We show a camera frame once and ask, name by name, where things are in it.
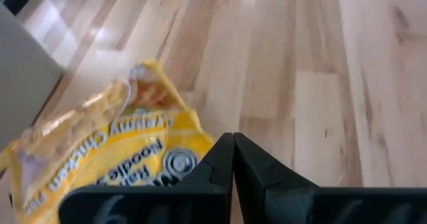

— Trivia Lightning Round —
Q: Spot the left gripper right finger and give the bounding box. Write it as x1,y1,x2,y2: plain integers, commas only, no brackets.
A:
234,133,320,224

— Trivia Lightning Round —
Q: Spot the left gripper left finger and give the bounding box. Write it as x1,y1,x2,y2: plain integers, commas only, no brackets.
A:
175,133,234,189

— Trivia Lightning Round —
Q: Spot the yellow Maruchan noodle pack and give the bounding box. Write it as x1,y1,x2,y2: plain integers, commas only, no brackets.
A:
0,59,214,224

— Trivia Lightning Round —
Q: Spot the grey plastic bin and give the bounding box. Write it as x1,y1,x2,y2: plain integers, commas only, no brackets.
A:
0,3,64,151

